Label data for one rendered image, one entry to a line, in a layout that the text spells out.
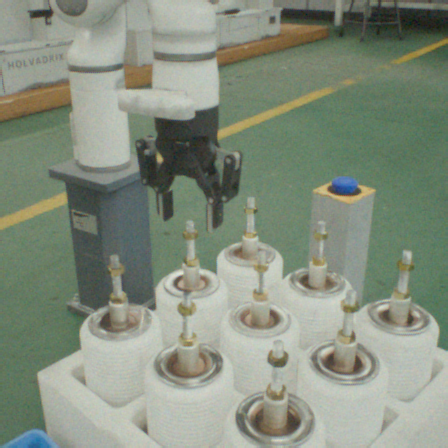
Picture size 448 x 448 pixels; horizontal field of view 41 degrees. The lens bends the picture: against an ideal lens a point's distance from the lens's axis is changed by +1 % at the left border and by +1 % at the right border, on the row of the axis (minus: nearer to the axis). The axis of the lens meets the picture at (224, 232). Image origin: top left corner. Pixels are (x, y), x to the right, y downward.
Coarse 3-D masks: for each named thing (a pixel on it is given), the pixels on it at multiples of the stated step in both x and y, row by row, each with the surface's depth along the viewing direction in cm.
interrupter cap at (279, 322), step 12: (240, 312) 72; (276, 312) 72; (288, 312) 72; (240, 324) 70; (252, 324) 70; (276, 324) 70; (288, 324) 69; (252, 336) 68; (264, 336) 68; (276, 336) 68
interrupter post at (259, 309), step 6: (252, 300) 69; (264, 300) 69; (252, 306) 70; (258, 306) 69; (264, 306) 69; (252, 312) 70; (258, 312) 69; (264, 312) 69; (252, 318) 70; (258, 318) 70; (264, 318) 70; (258, 324) 70; (264, 324) 70
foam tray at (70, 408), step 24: (72, 360) 75; (48, 384) 72; (72, 384) 71; (432, 384) 71; (48, 408) 74; (72, 408) 69; (96, 408) 68; (120, 408) 68; (144, 408) 68; (408, 408) 68; (432, 408) 68; (48, 432) 77; (72, 432) 71; (96, 432) 66; (120, 432) 64; (144, 432) 69; (384, 432) 64; (408, 432) 64; (432, 432) 69
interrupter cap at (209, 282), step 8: (176, 272) 81; (200, 272) 81; (208, 272) 81; (168, 280) 79; (176, 280) 79; (200, 280) 80; (208, 280) 79; (216, 280) 79; (168, 288) 77; (176, 288) 77; (184, 288) 78; (200, 288) 77; (208, 288) 77; (216, 288) 77; (176, 296) 75; (192, 296) 75; (200, 296) 75
